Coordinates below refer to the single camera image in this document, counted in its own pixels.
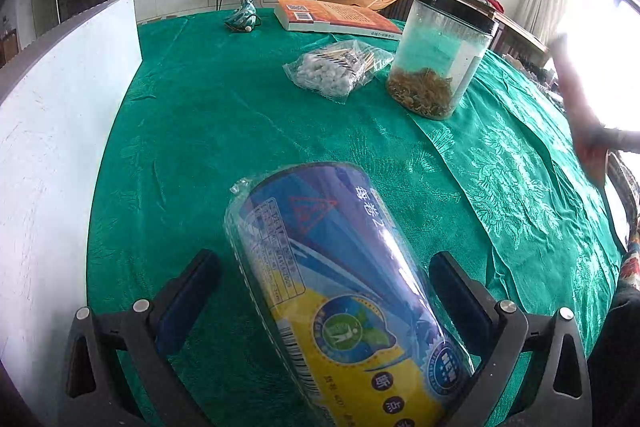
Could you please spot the orange book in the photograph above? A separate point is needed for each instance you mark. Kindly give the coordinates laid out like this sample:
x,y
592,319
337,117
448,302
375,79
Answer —
x,y
334,18

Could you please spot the green satin tablecloth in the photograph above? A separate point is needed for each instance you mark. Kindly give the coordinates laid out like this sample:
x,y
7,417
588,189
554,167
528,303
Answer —
x,y
497,185

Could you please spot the clear jar black lid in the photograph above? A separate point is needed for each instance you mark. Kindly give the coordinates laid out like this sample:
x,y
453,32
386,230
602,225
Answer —
x,y
438,54

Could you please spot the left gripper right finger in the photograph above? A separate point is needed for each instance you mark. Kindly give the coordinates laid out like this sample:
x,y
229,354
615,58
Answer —
x,y
555,390

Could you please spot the cotton swab bag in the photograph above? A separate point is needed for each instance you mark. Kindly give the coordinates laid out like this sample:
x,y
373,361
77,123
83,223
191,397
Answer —
x,y
334,71

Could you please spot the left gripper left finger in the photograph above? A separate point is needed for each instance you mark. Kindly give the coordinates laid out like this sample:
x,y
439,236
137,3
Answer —
x,y
94,389

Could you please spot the white cardboard storage box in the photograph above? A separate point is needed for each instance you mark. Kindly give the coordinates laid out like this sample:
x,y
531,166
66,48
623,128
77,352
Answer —
x,y
59,100

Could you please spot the blue yellow roll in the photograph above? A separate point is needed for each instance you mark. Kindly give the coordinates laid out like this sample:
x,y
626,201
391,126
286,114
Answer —
x,y
334,282

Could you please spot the person's right hand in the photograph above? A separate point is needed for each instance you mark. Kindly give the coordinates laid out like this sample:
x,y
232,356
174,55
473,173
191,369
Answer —
x,y
591,140

